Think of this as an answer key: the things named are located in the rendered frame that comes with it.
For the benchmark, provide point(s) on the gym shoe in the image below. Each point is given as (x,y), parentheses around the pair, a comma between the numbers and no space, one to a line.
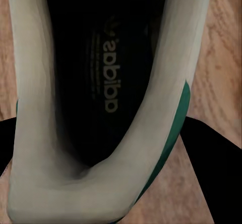
(103,88)

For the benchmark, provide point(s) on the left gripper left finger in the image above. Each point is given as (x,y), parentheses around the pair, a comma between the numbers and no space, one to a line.
(7,137)

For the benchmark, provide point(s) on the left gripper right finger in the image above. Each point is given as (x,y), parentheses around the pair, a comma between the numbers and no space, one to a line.
(217,163)

